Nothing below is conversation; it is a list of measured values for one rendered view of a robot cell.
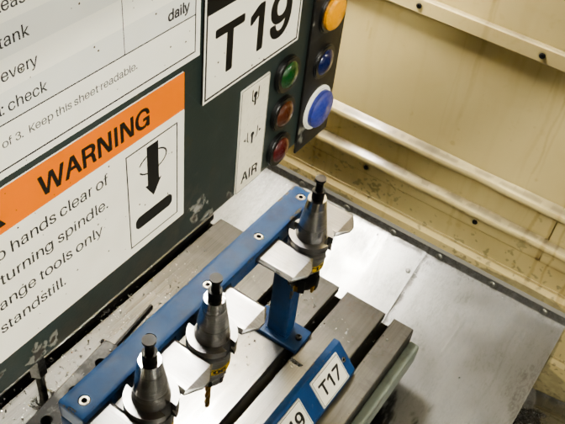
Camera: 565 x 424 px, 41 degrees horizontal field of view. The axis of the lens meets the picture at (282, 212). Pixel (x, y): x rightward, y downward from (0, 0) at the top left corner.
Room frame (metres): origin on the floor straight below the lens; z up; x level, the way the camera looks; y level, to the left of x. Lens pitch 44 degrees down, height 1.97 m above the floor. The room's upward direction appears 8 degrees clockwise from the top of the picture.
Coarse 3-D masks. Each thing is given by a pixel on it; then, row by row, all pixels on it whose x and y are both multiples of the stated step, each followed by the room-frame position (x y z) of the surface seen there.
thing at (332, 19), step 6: (336, 0) 0.46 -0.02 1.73; (342, 0) 0.47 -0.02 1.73; (330, 6) 0.46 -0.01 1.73; (336, 6) 0.46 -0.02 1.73; (342, 6) 0.47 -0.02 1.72; (330, 12) 0.46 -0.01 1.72; (336, 12) 0.46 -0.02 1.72; (342, 12) 0.47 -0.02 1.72; (324, 18) 0.46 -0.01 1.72; (330, 18) 0.46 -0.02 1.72; (336, 18) 0.46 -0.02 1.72; (342, 18) 0.47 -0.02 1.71; (324, 24) 0.46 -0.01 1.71; (330, 24) 0.46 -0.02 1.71; (336, 24) 0.47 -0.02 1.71
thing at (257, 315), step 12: (228, 288) 0.64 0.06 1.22; (228, 300) 0.62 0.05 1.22; (240, 300) 0.62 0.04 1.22; (252, 300) 0.62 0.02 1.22; (228, 312) 0.60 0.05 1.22; (240, 312) 0.60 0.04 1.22; (252, 312) 0.60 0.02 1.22; (264, 312) 0.61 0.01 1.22; (240, 324) 0.58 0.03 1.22; (252, 324) 0.59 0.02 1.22
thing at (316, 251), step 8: (296, 224) 0.77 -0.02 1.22; (288, 232) 0.75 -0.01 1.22; (328, 232) 0.76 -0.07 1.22; (288, 240) 0.74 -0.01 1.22; (296, 240) 0.73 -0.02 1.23; (328, 240) 0.75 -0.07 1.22; (296, 248) 0.72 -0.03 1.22; (304, 248) 0.72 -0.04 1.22; (312, 248) 0.72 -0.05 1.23; (320, 248) 0.72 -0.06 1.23; (328, 248) 0.75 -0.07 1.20; (312, 256) 0.72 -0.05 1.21; (320, 256) 0.73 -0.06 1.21
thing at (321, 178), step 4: (316, 176) 0.75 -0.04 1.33; (320, 176) 0.75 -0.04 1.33; (324, 176) 0.75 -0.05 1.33; (316, 180) 0.74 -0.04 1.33; (320, 180) 0.75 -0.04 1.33; (324, 180) 0.75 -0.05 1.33; (316, 184) 0.75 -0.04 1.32; (320, 184) 0.74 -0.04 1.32; (316, 188) 0.75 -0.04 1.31; (320, 188) 0.75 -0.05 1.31; (324, 188) 0.75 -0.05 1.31; (312, 192) 0.75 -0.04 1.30; (316, 192) 0.75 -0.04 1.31; (320, 192) 0.75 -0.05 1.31; (324, 192) 0.75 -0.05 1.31; (312, 196) 0.75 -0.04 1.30; (316, 196) 0.74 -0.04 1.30; (320, 196) 0.74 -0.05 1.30; (324, 196) 0.75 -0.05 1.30; (316, 200) 0.74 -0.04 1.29; (320, 200) 0.74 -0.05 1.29
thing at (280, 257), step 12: (276, 240) 0.74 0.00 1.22; (264, 252) 0.71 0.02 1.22; (276, 252) 0.71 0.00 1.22; (288, 252) 0.72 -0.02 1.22; (300, 252) 0.72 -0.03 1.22; (264, 264) 0.69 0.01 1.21; (276, 264) 0.69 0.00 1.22; (288, 264) 0.69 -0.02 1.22; (300, 264) 0.70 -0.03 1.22; (312, 264) 0.70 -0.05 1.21; (288, 276) 0.67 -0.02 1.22; (300, 276) 0.68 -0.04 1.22
